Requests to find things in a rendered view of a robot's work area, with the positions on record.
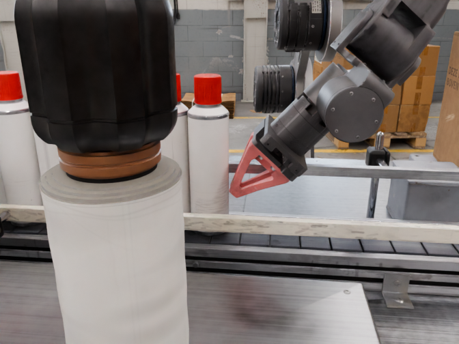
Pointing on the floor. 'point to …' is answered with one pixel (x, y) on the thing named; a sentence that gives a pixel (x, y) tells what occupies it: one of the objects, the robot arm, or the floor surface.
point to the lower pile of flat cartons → (229, 99)
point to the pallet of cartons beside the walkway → (400, 102)
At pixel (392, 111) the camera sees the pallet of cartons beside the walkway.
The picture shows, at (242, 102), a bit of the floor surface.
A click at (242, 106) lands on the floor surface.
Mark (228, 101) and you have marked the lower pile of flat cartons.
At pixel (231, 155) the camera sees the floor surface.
